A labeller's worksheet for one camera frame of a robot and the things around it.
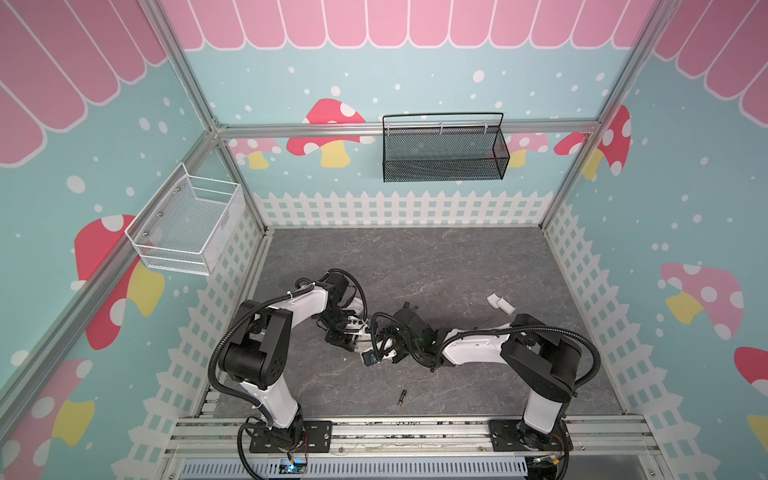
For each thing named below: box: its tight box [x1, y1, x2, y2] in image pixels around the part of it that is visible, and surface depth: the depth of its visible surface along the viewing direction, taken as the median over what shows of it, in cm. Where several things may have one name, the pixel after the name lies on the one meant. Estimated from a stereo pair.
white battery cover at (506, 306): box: [497, 297, 517, 314], surface depth 100 cm
